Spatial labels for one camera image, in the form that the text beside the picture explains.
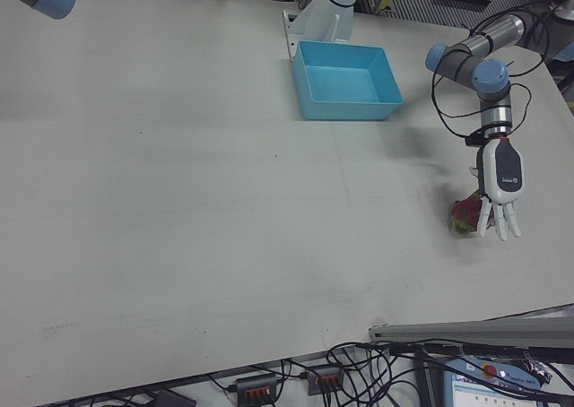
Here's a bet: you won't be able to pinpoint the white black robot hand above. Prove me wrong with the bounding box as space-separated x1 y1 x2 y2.
468 137 525 242

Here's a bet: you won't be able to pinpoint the red green dragon fruit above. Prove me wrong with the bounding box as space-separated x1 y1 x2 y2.
449 190 483 238

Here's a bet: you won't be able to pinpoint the aluminium profile bar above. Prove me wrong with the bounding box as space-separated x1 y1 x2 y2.
368 303 574 351

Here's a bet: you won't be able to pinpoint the light blue plastic bin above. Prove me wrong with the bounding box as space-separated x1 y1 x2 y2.
291 40 404 122

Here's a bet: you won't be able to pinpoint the teach pendant with red button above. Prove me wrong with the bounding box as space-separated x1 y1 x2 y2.
441 356 553 407

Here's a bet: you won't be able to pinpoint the black orange usb hub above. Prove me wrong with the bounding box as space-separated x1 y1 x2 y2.
235 373 278 402
307 364 345 394

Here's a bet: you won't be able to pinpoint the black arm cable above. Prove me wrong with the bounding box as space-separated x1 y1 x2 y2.
430 3 560 143

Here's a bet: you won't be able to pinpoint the tangled black cables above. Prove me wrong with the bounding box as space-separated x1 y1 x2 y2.
326 342 407 407

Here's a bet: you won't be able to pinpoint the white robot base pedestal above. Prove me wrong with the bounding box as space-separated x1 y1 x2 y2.
282 0 369 64

